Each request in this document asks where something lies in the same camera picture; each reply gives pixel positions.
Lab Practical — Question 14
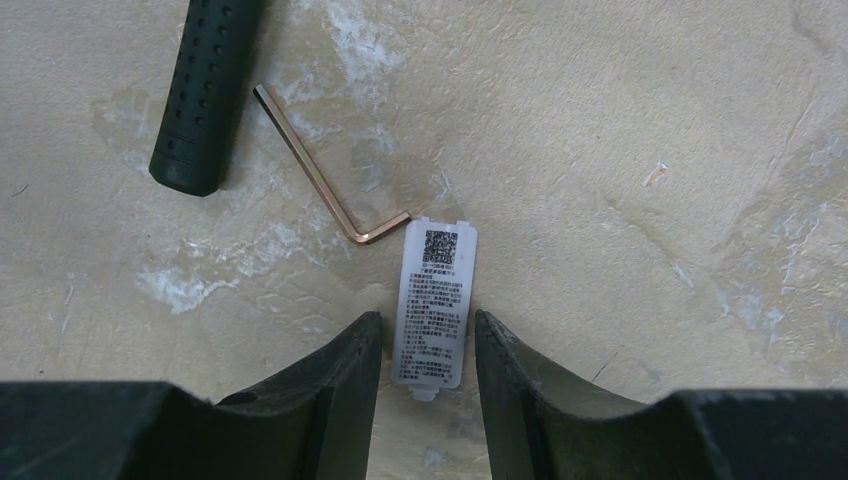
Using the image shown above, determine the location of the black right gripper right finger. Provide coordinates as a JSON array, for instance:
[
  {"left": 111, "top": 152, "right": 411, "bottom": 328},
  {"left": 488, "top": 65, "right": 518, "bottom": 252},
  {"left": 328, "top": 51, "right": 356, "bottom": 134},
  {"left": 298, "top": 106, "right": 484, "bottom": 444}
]
[{"left": 474, "top": 310, "right": 847, "bottom": 479}]

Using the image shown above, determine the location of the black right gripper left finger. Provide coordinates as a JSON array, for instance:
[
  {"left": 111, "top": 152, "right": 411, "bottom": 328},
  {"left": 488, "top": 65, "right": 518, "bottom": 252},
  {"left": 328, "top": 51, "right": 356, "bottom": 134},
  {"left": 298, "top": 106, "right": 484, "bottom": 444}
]
[{"left": 1, "top": 312, "right": 382, "bottom": 479}]

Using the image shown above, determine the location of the white remote battery cover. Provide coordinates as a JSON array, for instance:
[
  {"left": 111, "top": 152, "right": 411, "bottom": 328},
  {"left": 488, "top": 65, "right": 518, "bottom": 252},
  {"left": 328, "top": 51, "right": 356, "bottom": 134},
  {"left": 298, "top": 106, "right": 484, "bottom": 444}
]
[{"left": 391, "top": 217, "right": 478, "bottom": 402}]

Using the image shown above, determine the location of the bronze hex key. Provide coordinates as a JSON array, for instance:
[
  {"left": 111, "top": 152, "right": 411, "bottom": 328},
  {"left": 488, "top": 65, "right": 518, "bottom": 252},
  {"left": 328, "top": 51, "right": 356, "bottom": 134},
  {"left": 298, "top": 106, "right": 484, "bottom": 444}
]
[{"left": 252, "top": 85, "right": 412, "bottom": 245}]

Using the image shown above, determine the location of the claw hammer black handle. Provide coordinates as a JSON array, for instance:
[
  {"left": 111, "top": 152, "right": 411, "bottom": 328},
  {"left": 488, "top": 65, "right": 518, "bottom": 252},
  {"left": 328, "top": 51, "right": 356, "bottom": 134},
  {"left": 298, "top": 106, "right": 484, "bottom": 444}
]
[{"left": 149, "top": 0, "right": 267, "bottom": 197}]

